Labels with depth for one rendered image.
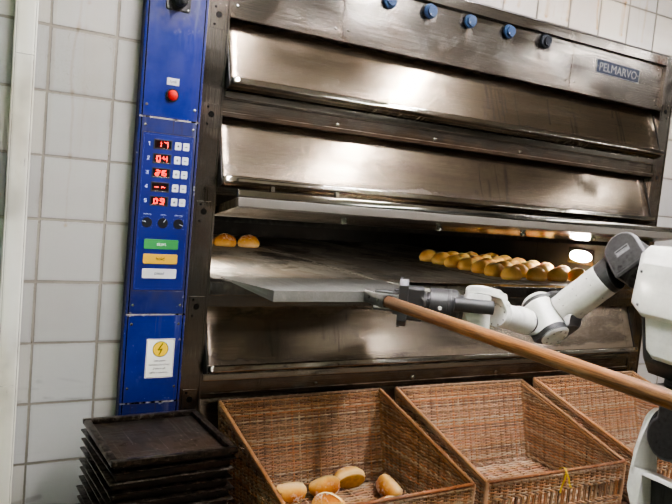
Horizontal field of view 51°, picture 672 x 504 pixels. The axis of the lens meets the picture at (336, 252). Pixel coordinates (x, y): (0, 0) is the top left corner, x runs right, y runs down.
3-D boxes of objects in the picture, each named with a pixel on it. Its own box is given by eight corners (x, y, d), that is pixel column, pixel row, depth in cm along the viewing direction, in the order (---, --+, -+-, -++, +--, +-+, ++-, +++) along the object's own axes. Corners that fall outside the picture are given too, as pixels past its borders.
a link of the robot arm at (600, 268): (613, 277, 191) (655, 245, 184) (627, 301, 184) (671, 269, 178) (588, 260, 185) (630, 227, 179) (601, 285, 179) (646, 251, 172)
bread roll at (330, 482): (341, 471, 202) (348, 488, 199) (331, 483, 206) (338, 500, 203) (312, 476, 196) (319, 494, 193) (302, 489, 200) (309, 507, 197)
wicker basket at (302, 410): (206, 493, 198) (213, 398, 195) (372, 469, 227) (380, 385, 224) (282, 584, 156) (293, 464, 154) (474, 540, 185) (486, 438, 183)
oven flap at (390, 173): (219, 186, 190) (216, 117, 194) (646, 224, 279) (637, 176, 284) (225, 181, 187) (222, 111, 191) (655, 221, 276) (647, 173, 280)
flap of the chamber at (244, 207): (238, 206, 178) (210, 215, 195) (677, 239, 268) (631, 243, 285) (238, 196, 178) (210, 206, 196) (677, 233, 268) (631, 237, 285)
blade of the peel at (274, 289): (450, 301, 198) (451, 292, 198) (272, 301, 171) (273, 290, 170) (380, 280, 229) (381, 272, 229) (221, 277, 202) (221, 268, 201)
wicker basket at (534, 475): (382, 468, 228) (391, 384, 226) (513, 451, 256) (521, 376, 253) (480, 539, 186) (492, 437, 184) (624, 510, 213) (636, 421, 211)
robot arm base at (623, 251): (624, 282, 190) (652, 248, 187) (658, 306, 179) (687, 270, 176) (591, 260, 182) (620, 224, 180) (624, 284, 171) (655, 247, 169)
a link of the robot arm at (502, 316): (460, 285, 178) (493, 294, 186) (457, 320, 176) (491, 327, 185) (481, 284, 173) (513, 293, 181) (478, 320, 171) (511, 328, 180)
